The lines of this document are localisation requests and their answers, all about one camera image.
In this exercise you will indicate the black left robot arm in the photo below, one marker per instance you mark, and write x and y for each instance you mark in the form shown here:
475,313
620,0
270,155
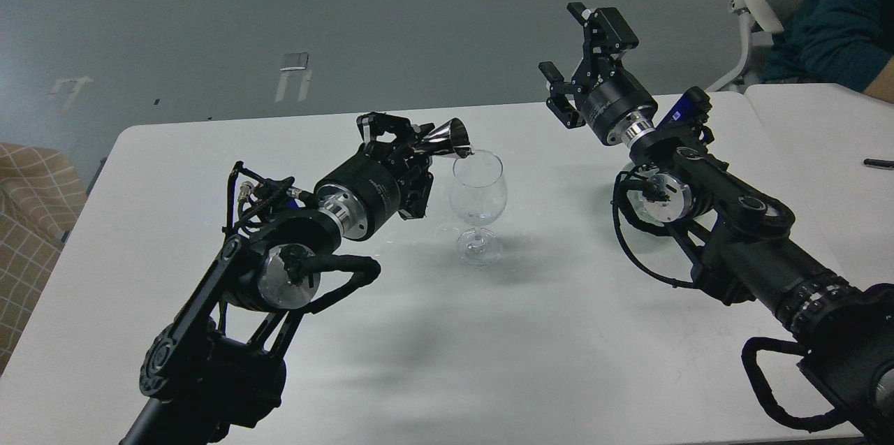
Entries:
221,362

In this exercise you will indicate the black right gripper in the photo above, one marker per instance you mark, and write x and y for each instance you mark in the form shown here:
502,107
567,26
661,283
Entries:
608,98

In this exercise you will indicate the beige checkered sofa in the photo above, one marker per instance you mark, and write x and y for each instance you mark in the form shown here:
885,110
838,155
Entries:
41,200

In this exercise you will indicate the clear wine glass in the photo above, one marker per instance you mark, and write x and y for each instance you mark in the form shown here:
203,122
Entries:
478,195

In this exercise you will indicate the black marker pen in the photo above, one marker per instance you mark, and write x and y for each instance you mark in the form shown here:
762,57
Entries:
878,164

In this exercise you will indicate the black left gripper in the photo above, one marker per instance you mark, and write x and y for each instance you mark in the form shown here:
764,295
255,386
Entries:
381,179

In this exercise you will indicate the seated person in teal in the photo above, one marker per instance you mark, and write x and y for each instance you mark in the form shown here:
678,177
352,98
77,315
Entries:
848,42

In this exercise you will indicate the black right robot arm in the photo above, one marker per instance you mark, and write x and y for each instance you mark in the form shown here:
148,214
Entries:
682,218

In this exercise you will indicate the steel cocktail jigger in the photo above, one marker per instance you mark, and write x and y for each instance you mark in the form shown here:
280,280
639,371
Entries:
449,139

